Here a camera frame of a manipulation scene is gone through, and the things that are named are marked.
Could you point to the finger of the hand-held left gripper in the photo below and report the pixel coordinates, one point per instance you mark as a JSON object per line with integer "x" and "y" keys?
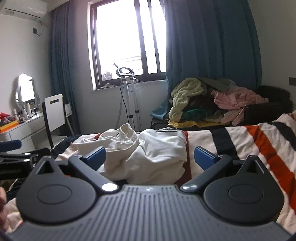
{"x": 10, "y": 145}
{"x": 20, "y": 157}

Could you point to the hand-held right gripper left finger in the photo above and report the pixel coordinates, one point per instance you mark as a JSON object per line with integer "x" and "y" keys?
{"x": 94, "y": 157}

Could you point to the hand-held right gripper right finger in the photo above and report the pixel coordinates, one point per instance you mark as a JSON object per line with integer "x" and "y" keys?
{"x": 204, "y": 158}

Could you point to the white sweatpants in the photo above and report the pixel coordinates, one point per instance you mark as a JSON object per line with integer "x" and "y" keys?
{"x": 150, "y": 157}

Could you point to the pink clothes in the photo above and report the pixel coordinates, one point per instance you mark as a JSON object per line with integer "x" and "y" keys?
{"x": 233, "y": 98}

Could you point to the person's left hand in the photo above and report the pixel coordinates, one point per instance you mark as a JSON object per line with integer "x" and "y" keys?
{"x": 1, "y": 199}

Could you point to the orange box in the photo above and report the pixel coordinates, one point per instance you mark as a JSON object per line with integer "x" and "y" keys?
{"x": 8, "y": 127}

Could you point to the white dressing desk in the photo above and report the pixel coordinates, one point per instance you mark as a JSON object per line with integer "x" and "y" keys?
{"x": 25, "y": 129}

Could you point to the red packets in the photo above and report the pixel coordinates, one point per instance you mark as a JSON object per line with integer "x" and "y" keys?
{"x": 5, "y": 117}

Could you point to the group of cosmetic bottles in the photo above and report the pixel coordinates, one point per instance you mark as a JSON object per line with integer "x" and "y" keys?
{"x": 27, "y": 112}

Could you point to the yellow cloth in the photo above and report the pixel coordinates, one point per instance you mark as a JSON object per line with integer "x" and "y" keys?
{"x": 185, "y": 124}

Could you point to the green garment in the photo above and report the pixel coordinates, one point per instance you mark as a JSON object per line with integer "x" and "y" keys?
{"x": 193, "y": 113}

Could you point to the striped blanket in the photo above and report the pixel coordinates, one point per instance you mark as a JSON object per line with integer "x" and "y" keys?
{"x": 254, "y": 143}

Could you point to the white chair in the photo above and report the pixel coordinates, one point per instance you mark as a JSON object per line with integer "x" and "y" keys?
{"x": 55, "y": 111}

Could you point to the wavy table mirror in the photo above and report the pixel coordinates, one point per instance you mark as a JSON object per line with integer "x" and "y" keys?
{"x": 25, "y": 88}

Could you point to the dark brown garment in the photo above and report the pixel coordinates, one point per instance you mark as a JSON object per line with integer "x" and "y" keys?
{"x": 207, "y": 98}

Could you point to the blue cloth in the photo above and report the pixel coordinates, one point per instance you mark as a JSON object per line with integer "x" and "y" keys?
{"x": 160, "y": 111}

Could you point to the garment steamer stand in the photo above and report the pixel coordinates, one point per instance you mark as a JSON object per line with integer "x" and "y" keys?
{"x": 126, "y": 97}

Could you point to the yellow-green knitted blanket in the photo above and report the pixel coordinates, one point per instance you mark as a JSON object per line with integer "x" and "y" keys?
{"x": 185, "y": 92}

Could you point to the olive grey cloth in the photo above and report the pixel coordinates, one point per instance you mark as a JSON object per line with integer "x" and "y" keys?
{"x": 219, "y": 83}

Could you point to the black sofa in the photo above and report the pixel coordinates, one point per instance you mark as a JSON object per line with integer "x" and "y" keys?
{"x": 275, "y": 97}

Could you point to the grey-blue curtain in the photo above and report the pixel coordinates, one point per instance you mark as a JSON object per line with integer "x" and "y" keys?
{"x": 64, "y": 58}

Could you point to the teal curtain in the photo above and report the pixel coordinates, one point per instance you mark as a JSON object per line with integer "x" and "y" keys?
{"x": 208, "y": 41}

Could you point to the white air conditioner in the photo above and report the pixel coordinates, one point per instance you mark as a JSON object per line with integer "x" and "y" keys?
{"x": 20, "y": 9}

